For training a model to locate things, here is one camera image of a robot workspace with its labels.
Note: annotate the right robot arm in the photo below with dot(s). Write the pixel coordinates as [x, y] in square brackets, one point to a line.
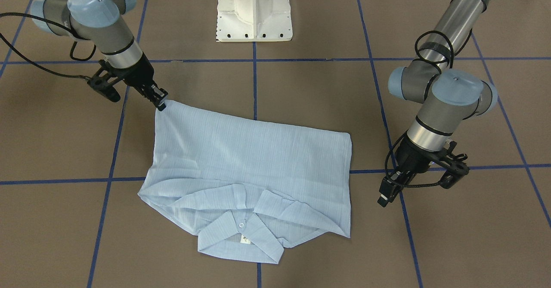
[101, 21]

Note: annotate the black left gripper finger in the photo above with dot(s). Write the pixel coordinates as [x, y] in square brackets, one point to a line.
[385, 199]

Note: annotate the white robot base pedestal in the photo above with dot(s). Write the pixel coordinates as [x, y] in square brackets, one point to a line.
[254, 21]

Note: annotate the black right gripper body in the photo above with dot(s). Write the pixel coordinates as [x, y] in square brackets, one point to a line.
[140, 75]

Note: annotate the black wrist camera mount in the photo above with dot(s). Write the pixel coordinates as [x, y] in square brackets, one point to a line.
[455, 165]
[103, 82]

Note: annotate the light blue button-up shirt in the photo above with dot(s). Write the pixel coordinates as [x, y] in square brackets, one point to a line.
[247, 189]

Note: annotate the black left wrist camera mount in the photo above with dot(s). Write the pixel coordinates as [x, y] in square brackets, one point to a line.
[455, 165]

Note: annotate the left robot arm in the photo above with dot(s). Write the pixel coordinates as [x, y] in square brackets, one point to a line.
[447, 96]

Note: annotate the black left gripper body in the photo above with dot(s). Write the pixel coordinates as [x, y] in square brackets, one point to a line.
[409, 156]

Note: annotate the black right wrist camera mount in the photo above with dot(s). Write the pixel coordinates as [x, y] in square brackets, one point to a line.
[103, 82]

